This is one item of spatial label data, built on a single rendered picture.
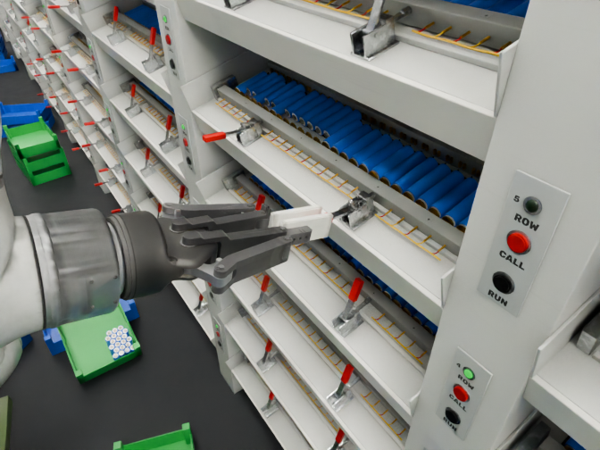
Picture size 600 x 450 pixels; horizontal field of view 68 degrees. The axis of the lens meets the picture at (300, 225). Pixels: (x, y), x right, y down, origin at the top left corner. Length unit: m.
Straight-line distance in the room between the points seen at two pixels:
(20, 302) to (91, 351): 1.34
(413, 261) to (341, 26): 0.27
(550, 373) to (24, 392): 1.54
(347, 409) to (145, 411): 0.83
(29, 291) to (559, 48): 0.38
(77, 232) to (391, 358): 0.45
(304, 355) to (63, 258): 0.63
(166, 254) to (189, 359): 1.24
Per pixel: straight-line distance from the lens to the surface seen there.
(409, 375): 0.66
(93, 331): 1.72
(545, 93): 0.34
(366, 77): 0.45
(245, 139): 0.73
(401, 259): 0.51
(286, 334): 0.94
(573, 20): 0.33
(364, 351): 0.67
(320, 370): 0.89
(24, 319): 0.37
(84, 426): 1.58
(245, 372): 1.39
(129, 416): 1.55
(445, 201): 0.54
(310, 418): 1.07
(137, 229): 0.39
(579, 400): 0.45
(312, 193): 0.61
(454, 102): 0.38
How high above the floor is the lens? 1.27
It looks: 37 degrees down
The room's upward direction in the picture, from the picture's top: straight up
